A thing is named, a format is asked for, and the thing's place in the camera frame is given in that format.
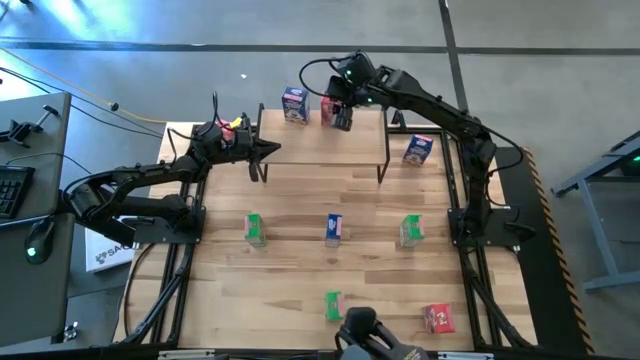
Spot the black floor cable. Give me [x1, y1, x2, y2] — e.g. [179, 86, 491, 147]
[0, 66, 165, 139]

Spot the black metal beam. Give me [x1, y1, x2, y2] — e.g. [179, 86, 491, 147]
[92, 212, 137, 247]

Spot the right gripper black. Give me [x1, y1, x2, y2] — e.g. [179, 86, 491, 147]
[328, 74, 374, 133]

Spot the grey metal table frame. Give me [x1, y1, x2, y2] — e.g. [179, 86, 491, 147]
[549, 128, 640, 294]

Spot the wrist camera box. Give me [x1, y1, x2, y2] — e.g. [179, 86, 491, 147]
[192, 121, 225, 150]
[335, 51, 377, 86]

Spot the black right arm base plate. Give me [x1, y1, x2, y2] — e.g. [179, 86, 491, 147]
[447, 206, 537, 249]

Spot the black aluminium rig frame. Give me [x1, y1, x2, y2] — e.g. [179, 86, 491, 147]
[112, 122, 539, 351]

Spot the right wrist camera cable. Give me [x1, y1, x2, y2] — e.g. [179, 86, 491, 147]
[298, 56, 351, 99]

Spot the black desk clamp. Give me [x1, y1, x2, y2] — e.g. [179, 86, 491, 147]
[0, 103, 60, 149]

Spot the wooden shelf with black legs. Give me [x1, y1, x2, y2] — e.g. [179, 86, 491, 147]
[254, 102, 392, 185]

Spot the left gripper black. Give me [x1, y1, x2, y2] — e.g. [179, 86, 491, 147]
[222, 114, 282, 183]

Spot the white box beside table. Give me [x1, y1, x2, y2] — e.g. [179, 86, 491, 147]
[83, 227, 142, 274]

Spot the blue Frosted Flakes cereal box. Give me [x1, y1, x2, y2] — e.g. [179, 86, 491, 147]
[280, 86, 311, 126]
[402, 133, 435, 167]
[324, 213, 345, 249]

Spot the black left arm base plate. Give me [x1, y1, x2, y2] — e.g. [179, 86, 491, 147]
[121, 204, 207, 246]

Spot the black hazard-striped floor mat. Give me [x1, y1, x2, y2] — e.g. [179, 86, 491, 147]
[493, 146, 597, 357]

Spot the grey desk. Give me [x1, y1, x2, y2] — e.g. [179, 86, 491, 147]
[0, 92, 77, 347]

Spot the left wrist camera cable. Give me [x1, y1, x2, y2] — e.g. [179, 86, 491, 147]
[167, 91, 221, 151]

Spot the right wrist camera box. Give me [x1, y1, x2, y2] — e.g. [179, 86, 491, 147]
[335, 51, 377, 86]

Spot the black computer mouse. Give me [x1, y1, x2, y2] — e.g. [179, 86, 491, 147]
[23, 218, 56, 265]

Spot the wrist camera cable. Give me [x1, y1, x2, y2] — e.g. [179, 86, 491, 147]
[167, 91, 221, 151]
[298, 56, 351, 99]

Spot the yellow floor cable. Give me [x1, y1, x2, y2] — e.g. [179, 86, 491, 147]
[0, 47, 169, 125]

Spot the silver aluminium extrusion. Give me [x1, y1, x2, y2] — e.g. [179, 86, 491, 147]
[437, 351, 496, 360]
[158, 349, 217, 360]

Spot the green Apple Jacks cereal box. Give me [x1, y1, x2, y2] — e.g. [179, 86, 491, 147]
[243, 213, 268, 248]
[324, 290, 346, 323]
[398, 213, 426, 250]

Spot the black keyboard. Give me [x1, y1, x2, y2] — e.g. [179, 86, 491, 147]
[0, 164, 36, 220]

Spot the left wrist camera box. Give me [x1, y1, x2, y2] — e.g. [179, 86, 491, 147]
[192, 121, 225, 150]

